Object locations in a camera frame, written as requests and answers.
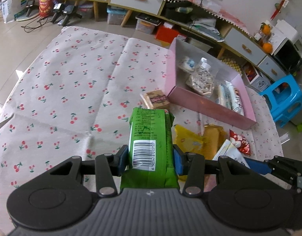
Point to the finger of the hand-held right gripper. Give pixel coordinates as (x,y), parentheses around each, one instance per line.
(257,166)

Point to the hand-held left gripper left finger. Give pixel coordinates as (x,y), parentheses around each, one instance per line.
(122,161)

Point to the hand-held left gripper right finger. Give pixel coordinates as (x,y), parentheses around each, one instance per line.
(178,162)

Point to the yellow snack packet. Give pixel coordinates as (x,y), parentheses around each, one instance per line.
(187,137)

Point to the red snack packet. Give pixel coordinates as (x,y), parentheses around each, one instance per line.
(240,142)

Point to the golden snack packet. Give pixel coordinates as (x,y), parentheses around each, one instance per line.
(213,140)

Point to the green snack packet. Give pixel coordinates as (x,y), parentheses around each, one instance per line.
(151,127)

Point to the pink cardboard box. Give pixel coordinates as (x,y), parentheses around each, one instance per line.
(202,105)

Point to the long white snack packet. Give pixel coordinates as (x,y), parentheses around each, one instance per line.
(235,100)
(222,95)

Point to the clear bag of grey sticks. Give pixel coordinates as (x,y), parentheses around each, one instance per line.
(200,78)

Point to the small white blue packet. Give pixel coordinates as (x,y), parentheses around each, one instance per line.
(187,64)

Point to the brown cube snack packet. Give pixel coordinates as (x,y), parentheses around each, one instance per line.
(155,99)

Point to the white printed toy box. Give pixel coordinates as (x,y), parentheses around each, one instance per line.
(260,83)

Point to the blue plastic stool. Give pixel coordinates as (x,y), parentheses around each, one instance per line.
(288,83)

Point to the cherry print tablecloth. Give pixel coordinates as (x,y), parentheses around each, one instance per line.
(67,91)

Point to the small grey cabinet drawer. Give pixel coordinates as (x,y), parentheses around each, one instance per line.
(266,65)

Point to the yellow egg tray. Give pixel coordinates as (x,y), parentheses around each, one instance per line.
(233,65)

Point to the black microwave oven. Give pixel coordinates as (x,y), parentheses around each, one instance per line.
(288,54)

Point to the low wooden cabinet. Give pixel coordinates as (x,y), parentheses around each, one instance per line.
(221,51)

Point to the orange fruit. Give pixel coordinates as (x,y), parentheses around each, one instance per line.
(267,47)
(265,29)

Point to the red cardboard box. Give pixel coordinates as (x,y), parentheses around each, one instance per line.
(168,35)

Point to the wide grey cabinet drawer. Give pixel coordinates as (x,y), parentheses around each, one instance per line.
(236,40)

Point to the clear storage box dark lid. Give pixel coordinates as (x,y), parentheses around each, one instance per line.
(146,27)

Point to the white foam box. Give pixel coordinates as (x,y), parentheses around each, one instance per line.
(288,30)

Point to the blue lid storage box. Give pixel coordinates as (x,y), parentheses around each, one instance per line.
(115,14)

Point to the black storage box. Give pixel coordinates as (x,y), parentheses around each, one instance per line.
(173,13)

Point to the tall wooden shelf cabinet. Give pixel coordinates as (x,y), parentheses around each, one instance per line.
(96,11)

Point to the small clear storage box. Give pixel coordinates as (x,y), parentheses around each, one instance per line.
(85,11)

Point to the black hand-held device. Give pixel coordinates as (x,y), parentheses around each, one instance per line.
(57,8)
(68,9)
(30,6)

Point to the white round floor base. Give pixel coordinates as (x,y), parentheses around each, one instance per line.
(23,18)

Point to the white shopping bag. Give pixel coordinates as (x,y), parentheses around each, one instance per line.
(11,7)

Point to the red hanging wall ornament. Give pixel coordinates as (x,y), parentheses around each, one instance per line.
(278,8)

